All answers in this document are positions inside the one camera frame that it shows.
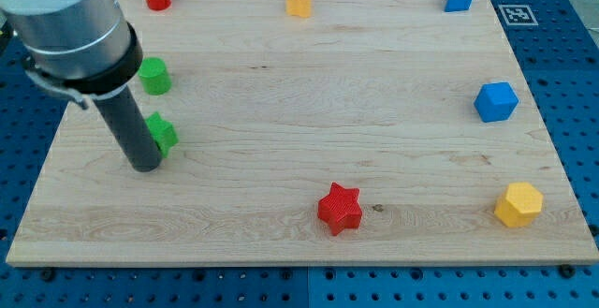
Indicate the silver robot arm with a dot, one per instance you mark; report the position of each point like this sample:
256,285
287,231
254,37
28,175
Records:
75,48

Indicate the red star block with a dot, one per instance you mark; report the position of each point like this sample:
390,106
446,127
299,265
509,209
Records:
340,209

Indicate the green star block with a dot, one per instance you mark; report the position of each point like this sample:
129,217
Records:
163,133

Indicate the light wooden board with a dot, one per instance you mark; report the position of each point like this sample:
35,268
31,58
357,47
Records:
271,109

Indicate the yellow heart block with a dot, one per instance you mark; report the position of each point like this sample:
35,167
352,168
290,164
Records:
299,8

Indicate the green cylinder block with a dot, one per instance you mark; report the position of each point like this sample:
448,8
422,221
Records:
154,76

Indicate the dark grey pointer rod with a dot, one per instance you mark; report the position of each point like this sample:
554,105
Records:
121,113

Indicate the blue cube block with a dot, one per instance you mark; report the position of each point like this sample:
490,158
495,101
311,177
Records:
495,102

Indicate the yellow hexagon block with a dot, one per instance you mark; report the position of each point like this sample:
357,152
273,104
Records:
519,204

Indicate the white fiducial marker tag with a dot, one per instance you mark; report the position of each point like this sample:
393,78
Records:
517,15

